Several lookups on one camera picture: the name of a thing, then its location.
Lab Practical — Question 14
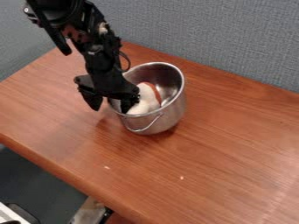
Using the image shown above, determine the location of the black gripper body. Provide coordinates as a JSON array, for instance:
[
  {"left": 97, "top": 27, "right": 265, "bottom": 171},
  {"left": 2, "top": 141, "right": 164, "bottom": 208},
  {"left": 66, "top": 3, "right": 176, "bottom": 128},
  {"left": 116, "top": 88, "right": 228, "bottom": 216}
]
[{"left": 73, "top": 50, "right": 138, "bottom": 100}]

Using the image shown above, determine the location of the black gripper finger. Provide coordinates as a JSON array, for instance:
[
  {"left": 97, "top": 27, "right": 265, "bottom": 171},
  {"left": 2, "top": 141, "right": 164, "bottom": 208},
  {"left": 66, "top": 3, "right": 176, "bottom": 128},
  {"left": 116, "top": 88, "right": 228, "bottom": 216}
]
[
  {"left": 78, "top": 86, "right": 102, "bottom": 111},
  {"left": 120, "top": 94, "right": 140, "bottom": 114}
]

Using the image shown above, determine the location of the white toy mushroom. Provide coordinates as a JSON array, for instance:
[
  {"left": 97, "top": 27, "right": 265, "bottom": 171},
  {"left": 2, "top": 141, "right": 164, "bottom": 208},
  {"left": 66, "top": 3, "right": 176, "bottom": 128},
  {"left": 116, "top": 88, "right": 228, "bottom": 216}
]
[{"left": 126, "top": 82, "right": 162, "bottom": 116}]

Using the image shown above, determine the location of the stainless steel pot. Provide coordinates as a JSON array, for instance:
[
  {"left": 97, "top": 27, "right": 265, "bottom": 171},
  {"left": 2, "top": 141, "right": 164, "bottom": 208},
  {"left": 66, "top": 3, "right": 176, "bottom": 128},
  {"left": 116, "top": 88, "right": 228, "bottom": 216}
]
[{"left": 106, "top": 62, "right": 185, "bottom": 135}]

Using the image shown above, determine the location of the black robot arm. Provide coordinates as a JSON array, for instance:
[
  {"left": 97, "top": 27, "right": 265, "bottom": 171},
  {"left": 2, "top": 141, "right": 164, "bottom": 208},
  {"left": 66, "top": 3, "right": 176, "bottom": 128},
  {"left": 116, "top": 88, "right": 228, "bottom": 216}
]
[{"left": 22, "top": 0, "right": 140, "bottom": 113}]

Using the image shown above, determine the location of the white and black floor object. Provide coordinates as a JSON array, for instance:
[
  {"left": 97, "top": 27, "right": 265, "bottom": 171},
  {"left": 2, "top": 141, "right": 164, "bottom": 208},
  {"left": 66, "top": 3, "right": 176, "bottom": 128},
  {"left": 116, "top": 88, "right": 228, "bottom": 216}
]
[{"left": 0, "top": 202, "right": 41, "bottom": 224}]

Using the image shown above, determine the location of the table leg bracket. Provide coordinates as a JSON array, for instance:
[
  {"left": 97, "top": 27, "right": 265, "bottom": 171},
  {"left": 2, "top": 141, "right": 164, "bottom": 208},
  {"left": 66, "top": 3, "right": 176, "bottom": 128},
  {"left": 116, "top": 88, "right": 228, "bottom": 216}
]
[{"left": 67, "top": 197, "right": 113, "bottom": 224}]

